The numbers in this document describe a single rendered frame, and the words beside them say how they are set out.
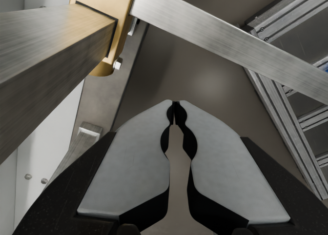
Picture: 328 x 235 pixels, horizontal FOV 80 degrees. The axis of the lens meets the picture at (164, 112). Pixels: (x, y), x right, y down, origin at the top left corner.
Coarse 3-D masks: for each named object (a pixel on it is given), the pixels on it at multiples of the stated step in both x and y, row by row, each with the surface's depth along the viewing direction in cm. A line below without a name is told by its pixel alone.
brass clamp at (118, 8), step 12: (72, 0) 17; (84, 0) 17; (96, 0) 17; (108, 0) 17; (120, 0) 17; (132, 0) 18; (108, 12) 17; (120, 12) 17; (120, 24) 18; (120, 36) 19; (120, 48) 21; (108, 60) 20; (120, 60) 22; (96, 72) 21; (108, 72) 22
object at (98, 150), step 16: (96, 144) 8; (80, 160) 7; (96, 160) 7; (64, 176) 7; (80, 176) 7; (48, 192) 6; (64, 192) 6; (80, 192) 6; (32, 208) 6; (48, 208) 6; (64, 208) 6; (32, 224) 5; (48, 224) 5; (64, 224) 5; (80, 224) 5; (96, 224) 5; (112, 224) 5
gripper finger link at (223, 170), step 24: (192, 120) 10; (216, 120) 10; (192, 144) 9; (216, 144) 8; (240, 144) 8; (192, 168) 7; (216, 168) 7; (240, 168) 7; (192, 192) 7; (216, 192) 6; (240, 192) 6; (264, 192) 6; (192, 216) 7; (216, 216) 6; (240, 216) 6; (264, 216) 6; (288, 216) 6
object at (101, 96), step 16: (144, 32) 33; (128, 48) 35; (128, 64) 36; (96, 80) 38; (112, 80) 38; (128, 80) 38; (96, 96) 40; (112, 96) 40; (80, 112) 42; (96, 112) 42; (112, 112) 42; (112, 128) 53
